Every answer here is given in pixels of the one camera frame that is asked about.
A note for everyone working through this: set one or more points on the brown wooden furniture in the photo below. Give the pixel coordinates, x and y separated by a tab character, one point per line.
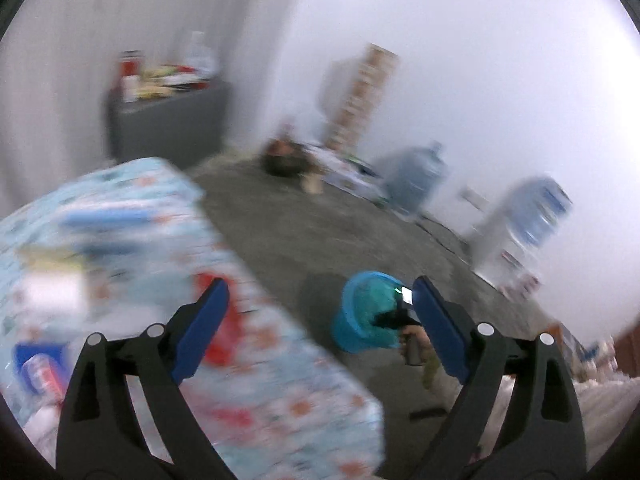
629	350

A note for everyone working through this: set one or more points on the red packet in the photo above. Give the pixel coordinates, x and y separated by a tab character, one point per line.
222	345

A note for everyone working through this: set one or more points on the table with patterned cloth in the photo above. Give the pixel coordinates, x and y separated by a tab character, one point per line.
125	260

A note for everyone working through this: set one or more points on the tall cardboard box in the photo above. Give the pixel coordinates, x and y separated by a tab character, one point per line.
362	95

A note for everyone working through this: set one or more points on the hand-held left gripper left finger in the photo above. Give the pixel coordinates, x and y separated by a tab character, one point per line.
200	330

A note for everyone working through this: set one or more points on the blue dispenser water bottle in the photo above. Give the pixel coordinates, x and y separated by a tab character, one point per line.
545	210

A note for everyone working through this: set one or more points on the blue water jug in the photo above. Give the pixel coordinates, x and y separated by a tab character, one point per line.
417	180

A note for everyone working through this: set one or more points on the clear plastic bag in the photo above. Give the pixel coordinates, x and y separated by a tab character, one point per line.
202	55

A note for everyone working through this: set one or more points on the white carton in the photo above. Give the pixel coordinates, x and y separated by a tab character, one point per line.
52	291

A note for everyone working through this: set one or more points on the pile of snack packets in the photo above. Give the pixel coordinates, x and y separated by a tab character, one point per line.
165	80

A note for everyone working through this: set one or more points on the grey cabinet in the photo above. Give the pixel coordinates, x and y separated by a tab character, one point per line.
167	125

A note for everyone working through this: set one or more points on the pile of white packages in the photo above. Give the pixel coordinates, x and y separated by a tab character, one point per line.
350	175

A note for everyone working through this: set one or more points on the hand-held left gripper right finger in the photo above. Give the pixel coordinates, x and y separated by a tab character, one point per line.
440	330

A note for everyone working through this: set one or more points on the white wall socket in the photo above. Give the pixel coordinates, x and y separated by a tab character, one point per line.
474	197

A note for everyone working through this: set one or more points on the dark bag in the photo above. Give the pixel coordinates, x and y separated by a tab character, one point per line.
285	160

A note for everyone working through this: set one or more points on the white water dispenser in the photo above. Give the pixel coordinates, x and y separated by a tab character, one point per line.
505	255

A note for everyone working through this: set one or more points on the white curtain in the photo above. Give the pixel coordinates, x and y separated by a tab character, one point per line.
60	60

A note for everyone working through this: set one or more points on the beige small object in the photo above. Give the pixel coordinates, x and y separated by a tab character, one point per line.
312	182

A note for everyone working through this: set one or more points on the blue plastic basket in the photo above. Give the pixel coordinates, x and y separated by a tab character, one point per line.
360	310

